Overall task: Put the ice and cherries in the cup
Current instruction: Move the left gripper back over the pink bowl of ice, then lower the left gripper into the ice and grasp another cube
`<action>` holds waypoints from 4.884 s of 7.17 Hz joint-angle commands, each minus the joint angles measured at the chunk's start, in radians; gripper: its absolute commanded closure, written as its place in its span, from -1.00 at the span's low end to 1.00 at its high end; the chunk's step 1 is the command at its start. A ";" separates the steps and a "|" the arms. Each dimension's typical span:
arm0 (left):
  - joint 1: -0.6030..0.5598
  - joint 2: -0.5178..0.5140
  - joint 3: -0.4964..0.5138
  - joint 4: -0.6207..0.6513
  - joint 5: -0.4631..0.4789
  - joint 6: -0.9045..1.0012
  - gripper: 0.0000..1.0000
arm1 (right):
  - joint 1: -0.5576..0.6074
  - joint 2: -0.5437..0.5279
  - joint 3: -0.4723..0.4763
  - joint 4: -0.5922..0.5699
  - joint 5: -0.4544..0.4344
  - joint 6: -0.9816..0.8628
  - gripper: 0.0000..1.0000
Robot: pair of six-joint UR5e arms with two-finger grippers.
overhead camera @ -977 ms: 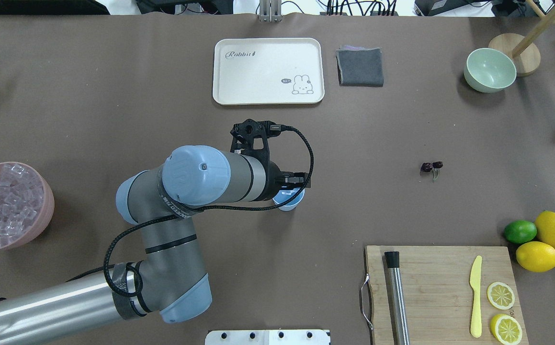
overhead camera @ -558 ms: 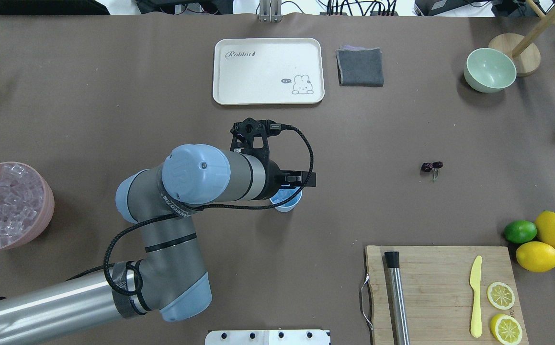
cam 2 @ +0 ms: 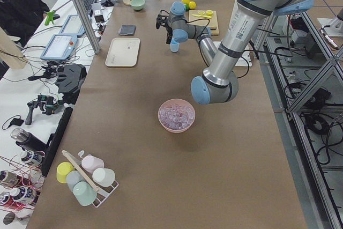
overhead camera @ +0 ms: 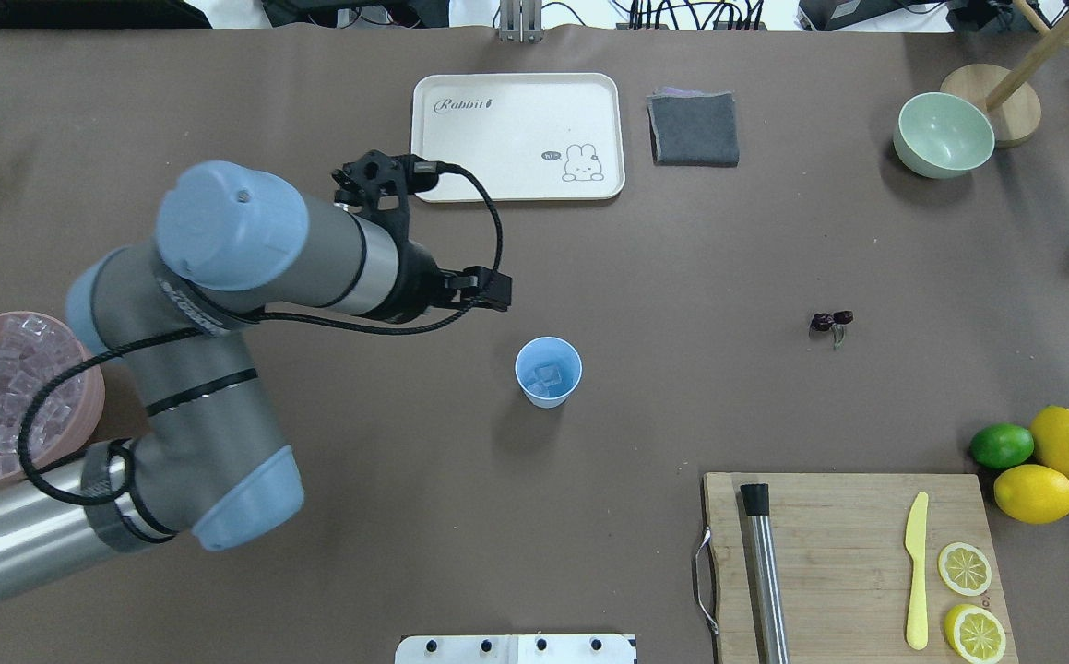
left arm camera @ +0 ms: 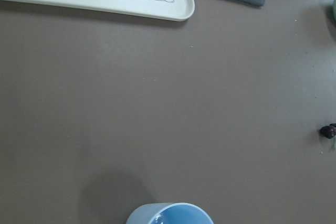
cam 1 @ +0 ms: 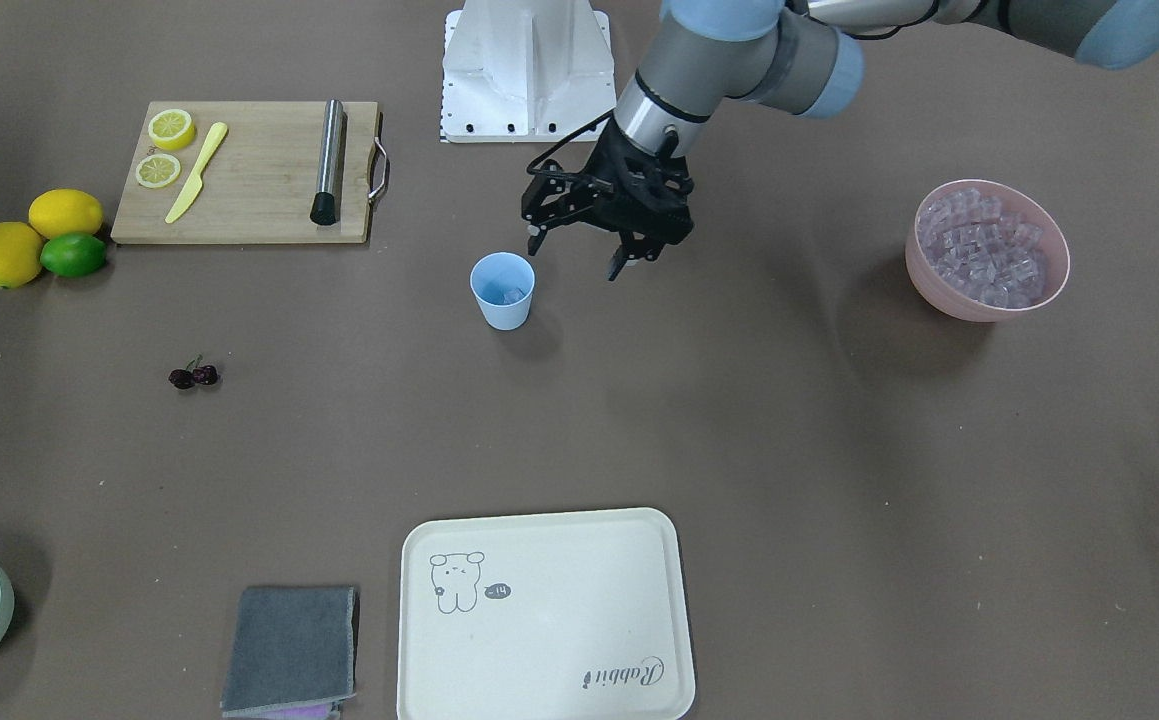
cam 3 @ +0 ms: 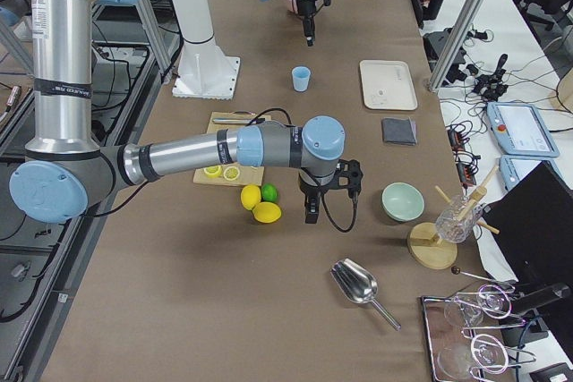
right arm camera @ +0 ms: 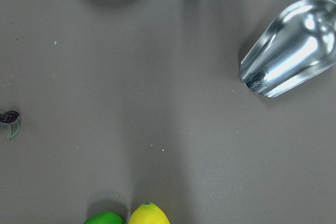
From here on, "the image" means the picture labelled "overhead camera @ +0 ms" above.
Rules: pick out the wooden cutting board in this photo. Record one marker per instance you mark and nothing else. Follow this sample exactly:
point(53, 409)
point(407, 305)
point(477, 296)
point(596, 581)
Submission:
point(843, 571)

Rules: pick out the lemon half slice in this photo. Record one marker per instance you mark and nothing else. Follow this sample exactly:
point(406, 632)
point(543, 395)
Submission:
point(965, 569)
point(974, 634)

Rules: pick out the white camera post base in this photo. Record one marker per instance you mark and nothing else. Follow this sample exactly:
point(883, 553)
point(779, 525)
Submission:
point(601, 647)

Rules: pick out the yellow lemon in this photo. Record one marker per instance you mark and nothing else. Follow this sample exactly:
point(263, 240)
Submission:
point(1050, 432)
point(1032, 494)

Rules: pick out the green lime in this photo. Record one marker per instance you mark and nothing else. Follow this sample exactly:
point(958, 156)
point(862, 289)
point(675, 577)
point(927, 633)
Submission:
point(1001, 446)

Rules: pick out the aluminium frame post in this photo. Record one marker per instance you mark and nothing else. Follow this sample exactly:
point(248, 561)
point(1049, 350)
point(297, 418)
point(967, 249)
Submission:
point(520, 21)

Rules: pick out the mint green bowl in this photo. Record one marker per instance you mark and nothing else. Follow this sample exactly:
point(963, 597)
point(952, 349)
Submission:
point(940, 135)

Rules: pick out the yellow plastic knife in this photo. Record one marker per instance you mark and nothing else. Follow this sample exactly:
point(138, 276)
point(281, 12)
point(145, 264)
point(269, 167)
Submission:
point(917, 615)

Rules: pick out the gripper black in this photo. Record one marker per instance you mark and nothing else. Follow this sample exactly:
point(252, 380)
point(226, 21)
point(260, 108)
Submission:
point(421, 282)

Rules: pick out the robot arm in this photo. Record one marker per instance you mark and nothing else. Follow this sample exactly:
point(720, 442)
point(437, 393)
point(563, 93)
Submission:
point(233, 247)

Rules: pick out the steel muddler black tip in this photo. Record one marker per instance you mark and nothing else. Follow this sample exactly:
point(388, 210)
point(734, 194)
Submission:
point(767, 589)

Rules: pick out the cream rabbit tray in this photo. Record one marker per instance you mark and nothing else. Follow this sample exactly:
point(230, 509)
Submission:
point(527, 137)

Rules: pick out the wooden cup tree stand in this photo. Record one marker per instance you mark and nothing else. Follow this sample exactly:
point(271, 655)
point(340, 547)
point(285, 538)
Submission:
point(1006, 96)

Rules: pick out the pink bowl of ice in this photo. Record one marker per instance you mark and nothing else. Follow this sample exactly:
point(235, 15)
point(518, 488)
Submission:
point(35, 348)

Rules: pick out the light blue plastic cup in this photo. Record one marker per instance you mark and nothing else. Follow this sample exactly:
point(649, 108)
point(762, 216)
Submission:
point(548, 369)

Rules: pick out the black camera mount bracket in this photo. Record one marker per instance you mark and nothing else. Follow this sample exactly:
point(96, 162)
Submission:
point(380, 185)

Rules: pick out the grey folded cloth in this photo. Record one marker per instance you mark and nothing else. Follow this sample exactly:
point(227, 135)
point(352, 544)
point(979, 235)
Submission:
point(693, 128)

